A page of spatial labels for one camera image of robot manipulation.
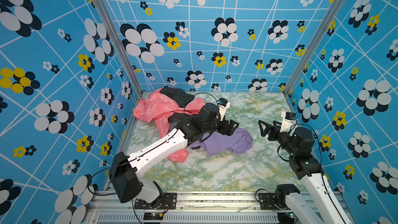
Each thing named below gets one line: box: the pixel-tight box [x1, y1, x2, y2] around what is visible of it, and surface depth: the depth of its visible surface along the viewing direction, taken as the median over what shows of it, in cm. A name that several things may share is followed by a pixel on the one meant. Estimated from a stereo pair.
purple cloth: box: [188, 128, 253, 157], surface depth 91 cm
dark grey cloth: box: [160, 87, 195, 108], surface depth 117 cm
